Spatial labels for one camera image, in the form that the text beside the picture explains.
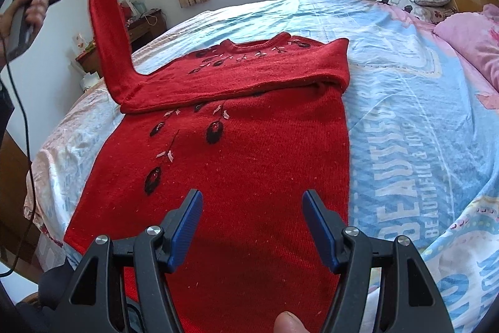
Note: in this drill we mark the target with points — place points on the red knit sweater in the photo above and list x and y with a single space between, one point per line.
253 161

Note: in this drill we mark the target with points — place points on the white carton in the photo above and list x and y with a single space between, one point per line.
80 41

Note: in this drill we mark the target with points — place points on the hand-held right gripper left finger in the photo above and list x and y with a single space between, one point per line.
186 229

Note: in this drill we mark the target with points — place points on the dark bedside table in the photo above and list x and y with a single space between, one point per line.
140 30

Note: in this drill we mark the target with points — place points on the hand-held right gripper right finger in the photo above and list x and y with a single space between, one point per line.
320 231

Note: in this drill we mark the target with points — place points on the blue printed bedsheet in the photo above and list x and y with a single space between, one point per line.
390 103

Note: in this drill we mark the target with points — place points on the person's left hand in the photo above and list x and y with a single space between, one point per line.
25 7

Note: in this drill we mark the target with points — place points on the person's right hand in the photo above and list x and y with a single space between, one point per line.
290 323

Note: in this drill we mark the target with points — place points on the pink pillow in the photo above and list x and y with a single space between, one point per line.
471 36

